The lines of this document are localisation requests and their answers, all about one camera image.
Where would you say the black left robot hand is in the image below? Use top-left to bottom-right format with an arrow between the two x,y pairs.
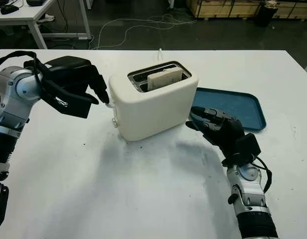
41,56 -> 110,105

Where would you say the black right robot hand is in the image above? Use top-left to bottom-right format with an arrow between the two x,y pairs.
185,106 -> 246,160

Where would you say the cream two-slot toaster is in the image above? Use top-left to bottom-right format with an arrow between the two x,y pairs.
104,61 -> 200,142

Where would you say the blue plastic tray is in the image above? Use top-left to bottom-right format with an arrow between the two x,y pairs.
190,87 -> 267,131

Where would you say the white office desk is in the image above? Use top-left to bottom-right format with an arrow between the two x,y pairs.
0,0 -> 92,50

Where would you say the grey plastic stool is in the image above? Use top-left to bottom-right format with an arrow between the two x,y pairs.
0,24 -> 14,36

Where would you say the black desk device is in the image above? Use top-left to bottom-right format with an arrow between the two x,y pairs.
27,0 -> 48,7

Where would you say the black computer mouse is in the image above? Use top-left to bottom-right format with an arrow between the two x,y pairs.
0,4 -> 20,15

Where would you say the wooden shipping crate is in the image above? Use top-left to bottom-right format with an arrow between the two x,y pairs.
185,0 -> 307,19

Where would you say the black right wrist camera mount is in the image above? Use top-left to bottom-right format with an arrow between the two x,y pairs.
235,133 -> 262,164

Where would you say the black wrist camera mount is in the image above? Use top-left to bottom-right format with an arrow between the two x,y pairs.
38,63 -> 93,120
235,133 -> 262,164

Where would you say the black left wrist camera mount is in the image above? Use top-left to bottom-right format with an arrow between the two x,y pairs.
38,63 -> 93,120

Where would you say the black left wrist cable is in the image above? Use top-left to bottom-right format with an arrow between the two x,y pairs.
0,50 -> 45,83

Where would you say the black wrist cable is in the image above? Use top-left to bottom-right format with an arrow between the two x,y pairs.
252,156 -> 273,194
0,50 -> 45,83

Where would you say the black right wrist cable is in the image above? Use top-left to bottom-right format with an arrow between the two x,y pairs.
252,156 -> 273,194

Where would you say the white toaster power cable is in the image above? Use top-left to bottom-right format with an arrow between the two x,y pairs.
90,13 -> 198,61

